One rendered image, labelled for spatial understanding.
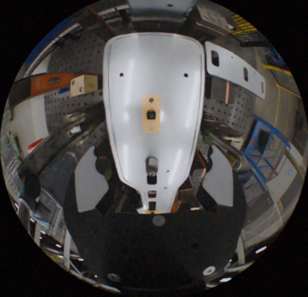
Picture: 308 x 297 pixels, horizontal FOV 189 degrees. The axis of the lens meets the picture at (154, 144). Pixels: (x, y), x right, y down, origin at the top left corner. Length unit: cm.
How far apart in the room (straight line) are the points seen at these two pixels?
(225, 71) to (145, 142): 27
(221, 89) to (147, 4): 28
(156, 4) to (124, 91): 23
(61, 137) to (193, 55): 29
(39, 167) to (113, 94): 19
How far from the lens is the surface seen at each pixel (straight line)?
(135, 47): 24
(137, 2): 26
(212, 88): 28
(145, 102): 22
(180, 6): 27
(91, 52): 67
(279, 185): 809
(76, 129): 21
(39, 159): 17
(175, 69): 23
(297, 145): 1185
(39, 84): 17
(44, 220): 75
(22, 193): 71
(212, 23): 27
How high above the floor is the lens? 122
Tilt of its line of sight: 59 degrees down
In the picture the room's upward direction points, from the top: 176 degrees clockwise
